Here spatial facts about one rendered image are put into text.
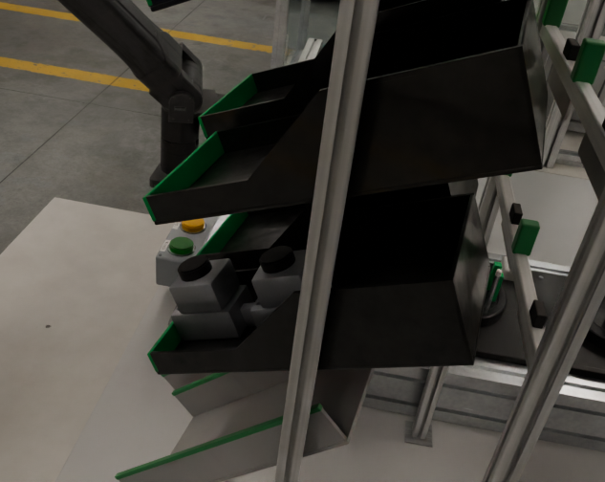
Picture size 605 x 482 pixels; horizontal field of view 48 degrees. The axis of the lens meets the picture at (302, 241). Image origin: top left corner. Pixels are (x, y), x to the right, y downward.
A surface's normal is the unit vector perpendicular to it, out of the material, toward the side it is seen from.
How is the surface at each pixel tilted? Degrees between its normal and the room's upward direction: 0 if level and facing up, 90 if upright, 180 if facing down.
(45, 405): 0
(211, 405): 90
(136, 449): 0
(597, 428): 90
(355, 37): 90
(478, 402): 90
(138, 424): 0
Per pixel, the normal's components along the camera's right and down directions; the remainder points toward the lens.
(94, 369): 0.11, -0.82
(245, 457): -0.32, 0.51
